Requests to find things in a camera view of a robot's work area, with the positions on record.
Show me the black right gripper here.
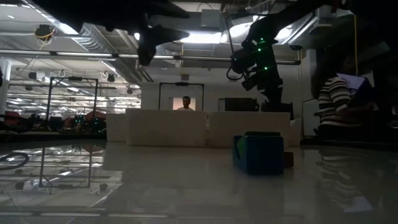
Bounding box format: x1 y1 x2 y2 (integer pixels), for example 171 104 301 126
231 27 284 103

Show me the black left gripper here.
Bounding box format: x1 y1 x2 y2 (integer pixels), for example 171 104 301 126
133 18 162 67

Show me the black monitor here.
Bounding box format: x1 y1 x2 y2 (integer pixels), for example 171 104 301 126
224 97 259 112

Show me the bright ceiling light panel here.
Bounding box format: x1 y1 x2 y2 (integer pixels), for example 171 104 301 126
180 29 231 44

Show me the blue wooden cube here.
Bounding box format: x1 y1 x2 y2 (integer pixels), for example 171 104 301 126
233 134 285 175

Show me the person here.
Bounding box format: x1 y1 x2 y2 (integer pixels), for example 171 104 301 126
312 55 379 139
176 95 196 111

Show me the red wooden cube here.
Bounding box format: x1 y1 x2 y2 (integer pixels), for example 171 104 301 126
284 151 295 169

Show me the long ceiling pipe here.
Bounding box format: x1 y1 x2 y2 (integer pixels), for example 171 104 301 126
0 49 302 65

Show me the grey ceiling box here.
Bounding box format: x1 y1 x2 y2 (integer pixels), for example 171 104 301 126
200 8 222 29

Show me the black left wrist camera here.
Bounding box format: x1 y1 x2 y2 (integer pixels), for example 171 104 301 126
155 24 191 44

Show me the black door frame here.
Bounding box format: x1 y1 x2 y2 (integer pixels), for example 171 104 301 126
158 82 205 111

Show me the silver ventilation duct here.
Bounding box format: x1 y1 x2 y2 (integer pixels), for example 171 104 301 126
79 23 144 82

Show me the black robot station frame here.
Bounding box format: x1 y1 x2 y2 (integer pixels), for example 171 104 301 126
46 76 99 131

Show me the yellow hanging cable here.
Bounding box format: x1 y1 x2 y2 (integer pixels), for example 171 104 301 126
353 4 359 77

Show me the black ceiling device yellow cable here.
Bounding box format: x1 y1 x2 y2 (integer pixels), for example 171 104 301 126
34 24 57 44

